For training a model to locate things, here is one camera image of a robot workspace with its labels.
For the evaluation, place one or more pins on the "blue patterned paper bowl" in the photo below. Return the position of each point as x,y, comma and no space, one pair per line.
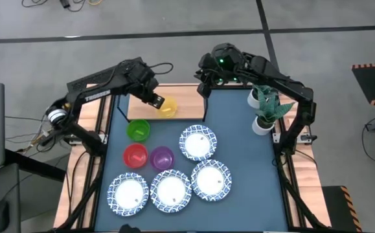
210,179
171,191
197,145
128,195

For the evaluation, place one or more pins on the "snake plant in white pot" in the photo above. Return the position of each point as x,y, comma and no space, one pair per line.
262,128
252,99

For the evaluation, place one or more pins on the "black aluminium table frame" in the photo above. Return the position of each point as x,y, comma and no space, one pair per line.
106,111

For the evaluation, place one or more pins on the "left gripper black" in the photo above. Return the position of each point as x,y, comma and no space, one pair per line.
145,84

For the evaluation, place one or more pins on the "dark side desk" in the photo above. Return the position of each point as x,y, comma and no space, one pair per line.
14,191

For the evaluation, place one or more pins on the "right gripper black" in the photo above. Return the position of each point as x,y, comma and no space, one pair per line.
206,69

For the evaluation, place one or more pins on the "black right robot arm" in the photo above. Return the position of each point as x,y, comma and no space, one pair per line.
271,72

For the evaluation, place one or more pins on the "white arm base bracket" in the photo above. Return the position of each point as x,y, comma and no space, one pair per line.
104,138
305,138

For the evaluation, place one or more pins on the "red plastic bowl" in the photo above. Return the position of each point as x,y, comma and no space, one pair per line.
131,152

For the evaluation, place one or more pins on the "purple plastic bowl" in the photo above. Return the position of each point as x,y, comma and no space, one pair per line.
162,159

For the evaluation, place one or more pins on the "yellow plastic bowl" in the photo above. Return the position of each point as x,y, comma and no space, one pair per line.
171,108

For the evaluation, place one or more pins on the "blue grey table mat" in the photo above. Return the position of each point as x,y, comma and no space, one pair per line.
245,181

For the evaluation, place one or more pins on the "black floor power adapter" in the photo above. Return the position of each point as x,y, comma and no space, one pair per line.
65,3

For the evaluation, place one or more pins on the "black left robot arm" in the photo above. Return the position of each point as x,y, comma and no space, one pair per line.
93,94

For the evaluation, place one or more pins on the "small black device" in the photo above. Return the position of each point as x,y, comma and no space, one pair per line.
129,229

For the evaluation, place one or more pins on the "green plastic bowl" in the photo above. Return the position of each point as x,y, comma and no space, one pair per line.
135,136

